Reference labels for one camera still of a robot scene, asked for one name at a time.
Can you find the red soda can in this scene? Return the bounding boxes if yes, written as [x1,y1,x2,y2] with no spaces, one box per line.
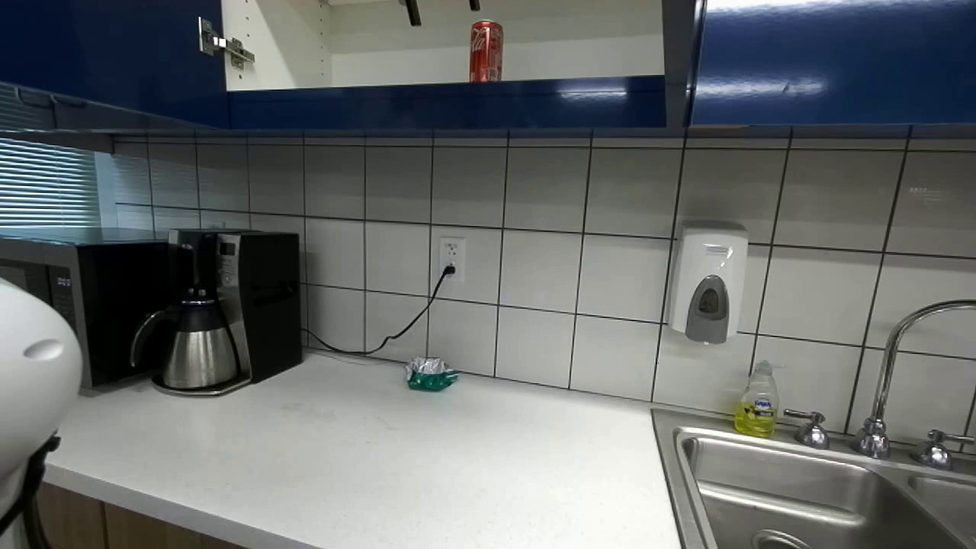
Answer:
[466,19,508,89]

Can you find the metal cabinet hinge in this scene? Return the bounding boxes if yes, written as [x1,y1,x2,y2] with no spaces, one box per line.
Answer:
[197,15,259,72]

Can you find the blue cabinet door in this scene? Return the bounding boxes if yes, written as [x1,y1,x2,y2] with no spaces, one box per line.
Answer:
[0,0,231,135]
[663,0,976,130]

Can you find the black steel coffee maker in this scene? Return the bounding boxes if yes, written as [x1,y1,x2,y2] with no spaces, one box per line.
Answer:
[166,229,304,396]

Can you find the green dish with sponge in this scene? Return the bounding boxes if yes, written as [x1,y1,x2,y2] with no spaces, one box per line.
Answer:
[406,354,461,396]

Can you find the stainless steel coffee carafe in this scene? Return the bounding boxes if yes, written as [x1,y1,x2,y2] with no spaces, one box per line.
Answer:
[128,293,249,396]

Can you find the white window blinds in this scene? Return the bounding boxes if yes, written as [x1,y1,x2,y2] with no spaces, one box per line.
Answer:
[0,135,105,243]

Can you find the black microwave oven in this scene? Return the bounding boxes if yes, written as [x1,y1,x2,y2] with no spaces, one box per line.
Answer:
[0,239,178,396]

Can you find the yellow dish soap bottle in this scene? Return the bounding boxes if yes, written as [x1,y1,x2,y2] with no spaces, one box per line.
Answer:
[731,359,783,443]

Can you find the chrome gooseneck faucet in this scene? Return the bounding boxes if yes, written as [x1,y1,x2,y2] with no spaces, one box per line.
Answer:
[787,294,976,473]

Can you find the stainless steel sink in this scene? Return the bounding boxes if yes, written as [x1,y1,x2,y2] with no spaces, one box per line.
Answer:
[649,404,976,549]

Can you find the white wall outlet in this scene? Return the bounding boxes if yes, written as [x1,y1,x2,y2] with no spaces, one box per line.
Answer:
[437,234,473,298]

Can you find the black power cord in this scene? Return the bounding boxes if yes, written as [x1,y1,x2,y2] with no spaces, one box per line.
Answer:
[303,261,459,359]

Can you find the white wall soap dispenser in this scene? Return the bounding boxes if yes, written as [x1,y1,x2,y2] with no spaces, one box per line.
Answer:
[664,223,752,347]

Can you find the thick black robot hose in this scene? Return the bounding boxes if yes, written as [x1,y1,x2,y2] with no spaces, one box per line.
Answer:
[0,434,66,549]

